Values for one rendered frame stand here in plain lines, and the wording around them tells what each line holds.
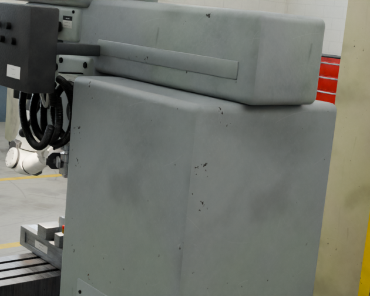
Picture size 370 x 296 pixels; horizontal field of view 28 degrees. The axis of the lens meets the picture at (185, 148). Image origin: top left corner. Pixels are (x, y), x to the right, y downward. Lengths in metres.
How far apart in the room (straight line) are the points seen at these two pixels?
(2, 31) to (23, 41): 0.12
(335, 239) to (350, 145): 0.49
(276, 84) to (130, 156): 0.37
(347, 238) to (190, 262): 2.23
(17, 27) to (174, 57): 0.39
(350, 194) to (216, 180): 2.19
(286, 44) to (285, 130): 0.21
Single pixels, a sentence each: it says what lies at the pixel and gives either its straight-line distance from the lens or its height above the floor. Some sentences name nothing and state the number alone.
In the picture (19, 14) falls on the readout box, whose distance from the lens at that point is 1.85.
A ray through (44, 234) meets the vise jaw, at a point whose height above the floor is 0.99.
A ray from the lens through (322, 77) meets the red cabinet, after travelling 7.48.
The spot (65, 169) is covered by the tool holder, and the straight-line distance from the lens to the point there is 2.37.
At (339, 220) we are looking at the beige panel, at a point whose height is 0.80.
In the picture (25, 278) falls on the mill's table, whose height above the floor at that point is 0.91.
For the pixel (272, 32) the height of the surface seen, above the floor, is 1.72.
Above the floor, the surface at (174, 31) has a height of 1.70.
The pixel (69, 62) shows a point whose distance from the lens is 2.13.
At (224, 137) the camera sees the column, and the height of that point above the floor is 1.49.
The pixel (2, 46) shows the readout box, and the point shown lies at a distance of 1.93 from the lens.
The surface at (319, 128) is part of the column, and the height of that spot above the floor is 1.50.
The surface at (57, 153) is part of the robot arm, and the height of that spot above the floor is 1.26.
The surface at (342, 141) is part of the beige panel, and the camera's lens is 3.73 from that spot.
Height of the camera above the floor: 1.74
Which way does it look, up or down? 10 degrees down
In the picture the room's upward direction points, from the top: 5 degrees clockwise
